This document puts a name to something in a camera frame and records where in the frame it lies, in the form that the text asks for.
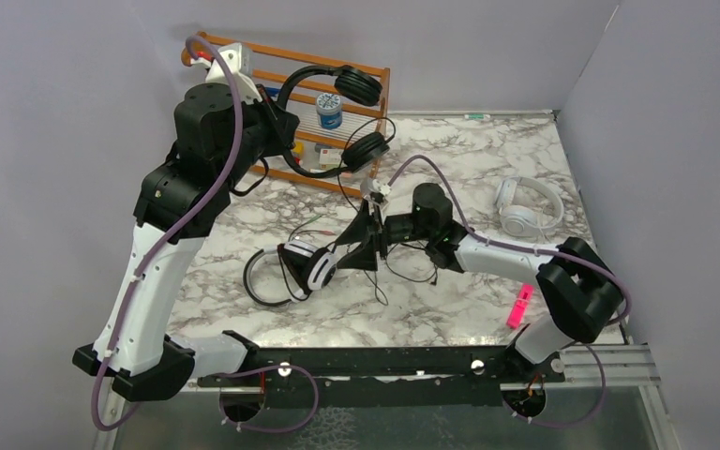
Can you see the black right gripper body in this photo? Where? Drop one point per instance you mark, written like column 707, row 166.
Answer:
column 393, row 230

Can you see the blue lidded jar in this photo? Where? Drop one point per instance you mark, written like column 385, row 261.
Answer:
column 329, row 110

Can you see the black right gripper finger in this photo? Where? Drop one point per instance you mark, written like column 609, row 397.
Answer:
column 363, row 257
column 359, row 230

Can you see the wooden orange shelf rack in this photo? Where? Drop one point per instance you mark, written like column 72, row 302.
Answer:
column 303, row 98

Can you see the yellow grey small object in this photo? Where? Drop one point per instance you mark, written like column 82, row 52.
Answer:
column 298, row 150

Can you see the small white red box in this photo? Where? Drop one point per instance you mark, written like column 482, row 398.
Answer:
column 328, row 158

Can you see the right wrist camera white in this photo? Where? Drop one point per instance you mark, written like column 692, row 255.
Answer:
column 373, row 189

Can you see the white over-ear headphones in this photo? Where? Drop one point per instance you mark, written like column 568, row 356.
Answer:
column 522, row 221

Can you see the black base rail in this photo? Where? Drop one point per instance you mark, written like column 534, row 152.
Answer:
column 365, row 377

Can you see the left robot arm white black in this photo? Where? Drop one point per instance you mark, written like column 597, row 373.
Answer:
column 220, row 134

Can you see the small black on-ear headphones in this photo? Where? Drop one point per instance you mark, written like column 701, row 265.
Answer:
column 355, row 85

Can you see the white black gaming headset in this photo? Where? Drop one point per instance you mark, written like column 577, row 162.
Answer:
column 305, row 269

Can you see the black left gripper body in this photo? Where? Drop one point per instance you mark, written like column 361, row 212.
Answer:
column 265, row 141

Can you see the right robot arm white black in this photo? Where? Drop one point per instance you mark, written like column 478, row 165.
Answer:
column 580, row 292

